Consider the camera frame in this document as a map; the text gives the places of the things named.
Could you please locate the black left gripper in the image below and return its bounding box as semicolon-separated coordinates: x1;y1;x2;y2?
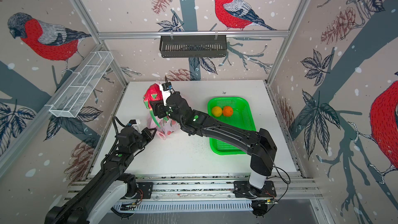
130;127;157;154

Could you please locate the pink plastic bag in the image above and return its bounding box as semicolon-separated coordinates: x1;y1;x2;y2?
147;114;180;140

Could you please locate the red dragon fruit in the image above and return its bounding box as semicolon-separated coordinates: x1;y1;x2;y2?
143;82;164;128

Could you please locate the yellow orange fruit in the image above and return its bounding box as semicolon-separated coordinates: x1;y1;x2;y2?
211;106;223;117

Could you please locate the orange tangerine fruit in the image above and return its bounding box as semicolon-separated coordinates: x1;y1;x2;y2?
222;106;234;117

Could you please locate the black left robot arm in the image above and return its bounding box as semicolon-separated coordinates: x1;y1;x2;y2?
45;127;156;224

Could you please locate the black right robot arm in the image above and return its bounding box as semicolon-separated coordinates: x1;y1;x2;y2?
144;92;277;199

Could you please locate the green plastic basket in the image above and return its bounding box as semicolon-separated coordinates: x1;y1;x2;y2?
207;97;257;156

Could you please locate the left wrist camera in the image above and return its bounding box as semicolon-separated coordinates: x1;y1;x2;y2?
126;119;140;130

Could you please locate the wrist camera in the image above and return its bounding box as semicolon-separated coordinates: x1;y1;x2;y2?
126;119;140;130
159;82;174;106

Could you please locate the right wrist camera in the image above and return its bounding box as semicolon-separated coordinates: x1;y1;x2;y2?
159;82;174;106

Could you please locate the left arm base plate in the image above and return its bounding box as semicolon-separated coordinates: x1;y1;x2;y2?
133;182;153;200

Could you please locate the black hanging wall basket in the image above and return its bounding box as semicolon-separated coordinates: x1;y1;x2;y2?
159;35;228;58

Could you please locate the white wire mesh shelf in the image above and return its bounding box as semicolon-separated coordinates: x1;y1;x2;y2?
49;51;114;118

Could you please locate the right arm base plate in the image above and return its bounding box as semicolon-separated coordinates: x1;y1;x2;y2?
233;180;277;200

